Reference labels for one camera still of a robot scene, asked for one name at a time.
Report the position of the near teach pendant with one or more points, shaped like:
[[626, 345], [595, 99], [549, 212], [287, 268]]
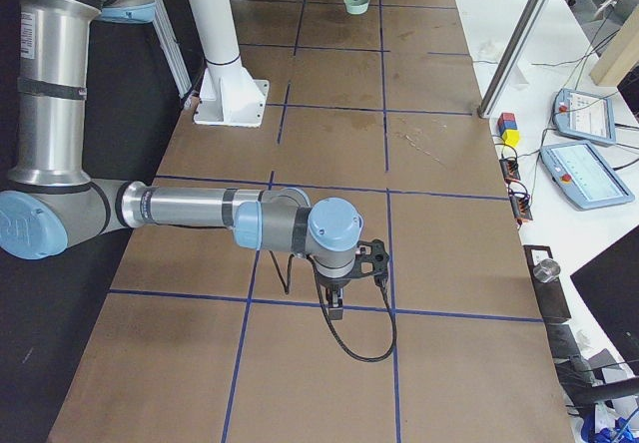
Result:
[[584, 176]]

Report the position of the steel cup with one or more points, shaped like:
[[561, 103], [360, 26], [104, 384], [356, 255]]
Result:
[[546, 270]]

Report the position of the wooden beam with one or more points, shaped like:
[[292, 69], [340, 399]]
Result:
[[620, 56]]

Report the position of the black orange adapter upper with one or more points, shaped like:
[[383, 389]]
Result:
[[510, 169]]

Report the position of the far teach pendant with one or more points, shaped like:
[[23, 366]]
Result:
[[581, 115]]

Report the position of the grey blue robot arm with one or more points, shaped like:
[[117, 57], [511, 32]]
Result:
[[134, 132]]

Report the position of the black orange adapter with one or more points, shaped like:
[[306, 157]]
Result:
[[521, 207], [510, 169]]

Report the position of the green ceramic bowl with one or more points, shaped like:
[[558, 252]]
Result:
[[356, 7]]

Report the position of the aluminium frame post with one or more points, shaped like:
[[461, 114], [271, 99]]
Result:
[[521, 34]]

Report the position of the blue cube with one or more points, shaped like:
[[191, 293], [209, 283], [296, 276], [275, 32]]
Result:
[[506, 126]]

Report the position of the black monitor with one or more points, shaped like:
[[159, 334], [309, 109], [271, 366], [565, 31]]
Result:
[[608, 285]]

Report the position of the black scale block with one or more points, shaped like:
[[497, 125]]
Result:
[[549, 294]]

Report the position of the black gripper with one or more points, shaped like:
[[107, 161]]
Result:
[[332, 280]]

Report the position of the red cube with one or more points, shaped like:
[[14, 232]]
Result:
[[506, 117]]

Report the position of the black orange adapter lower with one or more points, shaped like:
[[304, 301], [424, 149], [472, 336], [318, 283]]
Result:
[[521, 207]]

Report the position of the teach pendant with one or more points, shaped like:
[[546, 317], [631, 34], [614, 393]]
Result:
[[584, 176], [581, 115]]

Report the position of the white camera mast with base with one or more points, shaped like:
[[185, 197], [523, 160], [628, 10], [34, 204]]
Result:
[[229, 95]]

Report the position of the yellow cube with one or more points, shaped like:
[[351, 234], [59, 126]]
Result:
[[510, 137]]

